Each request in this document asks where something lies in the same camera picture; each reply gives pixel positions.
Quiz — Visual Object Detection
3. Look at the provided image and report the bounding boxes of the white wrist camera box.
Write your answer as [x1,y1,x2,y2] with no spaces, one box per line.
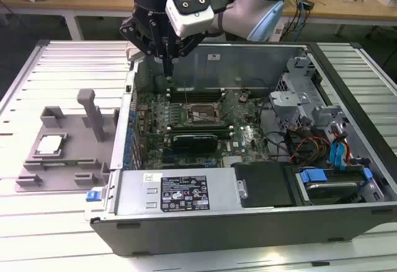
[165,0,215,37]

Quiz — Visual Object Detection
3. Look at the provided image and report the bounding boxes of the black graphics card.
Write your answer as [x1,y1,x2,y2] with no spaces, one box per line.
[171,133,218,154]

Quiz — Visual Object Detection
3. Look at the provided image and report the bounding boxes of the silver CPU green edge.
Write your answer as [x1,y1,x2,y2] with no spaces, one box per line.
[35,133,68,157]

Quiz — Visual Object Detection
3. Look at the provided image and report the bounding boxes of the black plastic bay cover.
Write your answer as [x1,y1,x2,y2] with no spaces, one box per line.
[233,161,295,208]

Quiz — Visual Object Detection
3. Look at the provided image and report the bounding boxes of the black wire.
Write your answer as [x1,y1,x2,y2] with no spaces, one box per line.
[259,97,294,163]

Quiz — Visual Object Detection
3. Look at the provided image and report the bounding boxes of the metal socket cover frame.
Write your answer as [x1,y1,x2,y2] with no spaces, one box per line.
[216,94,238,121]

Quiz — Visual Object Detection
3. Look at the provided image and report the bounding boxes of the silver power supply unit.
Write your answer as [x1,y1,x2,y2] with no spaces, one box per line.
[114,169,249,216]

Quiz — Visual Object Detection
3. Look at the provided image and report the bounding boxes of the hard disk blue carrier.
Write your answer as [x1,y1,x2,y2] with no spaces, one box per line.
[295,167,373,207]

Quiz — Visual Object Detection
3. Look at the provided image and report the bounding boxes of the CPU socket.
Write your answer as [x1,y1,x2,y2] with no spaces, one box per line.
[182,102,223,126]

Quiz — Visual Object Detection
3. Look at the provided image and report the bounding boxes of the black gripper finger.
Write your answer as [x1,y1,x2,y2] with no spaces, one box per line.
[118,14,170,79]
[168,32,206,80]

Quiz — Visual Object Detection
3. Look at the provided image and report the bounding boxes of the blue case release latch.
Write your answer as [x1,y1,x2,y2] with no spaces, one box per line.
[84,190,102,203]

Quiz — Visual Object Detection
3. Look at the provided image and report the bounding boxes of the blue SATA wire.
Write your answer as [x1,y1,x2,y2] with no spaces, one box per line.
[336,131,351,170]
[329,141,342,171]

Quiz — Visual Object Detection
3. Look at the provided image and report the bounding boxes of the black open PC case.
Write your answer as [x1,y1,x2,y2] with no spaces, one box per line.
[83,40,397,258]

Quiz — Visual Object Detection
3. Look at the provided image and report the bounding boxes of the silver chipset heatsink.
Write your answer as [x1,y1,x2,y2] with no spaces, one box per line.
[222,156,249,168]

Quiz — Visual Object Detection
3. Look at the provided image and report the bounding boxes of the grey plastic parts rack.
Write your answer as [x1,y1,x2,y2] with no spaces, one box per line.
[15,88,120,193]

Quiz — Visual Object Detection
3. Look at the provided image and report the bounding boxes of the grey case corner bracket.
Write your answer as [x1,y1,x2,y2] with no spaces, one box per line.
[125,43,144,63]

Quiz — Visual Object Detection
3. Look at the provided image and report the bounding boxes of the grey metal drive cage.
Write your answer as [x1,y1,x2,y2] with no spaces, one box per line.
[268,53,350,136]

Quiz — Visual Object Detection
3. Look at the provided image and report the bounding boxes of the green motherboard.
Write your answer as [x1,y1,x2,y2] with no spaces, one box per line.
[132,87,274,171]

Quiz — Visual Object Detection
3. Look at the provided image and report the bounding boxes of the orange yellow power wires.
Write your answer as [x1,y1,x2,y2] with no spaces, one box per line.
[290,135,333,163]

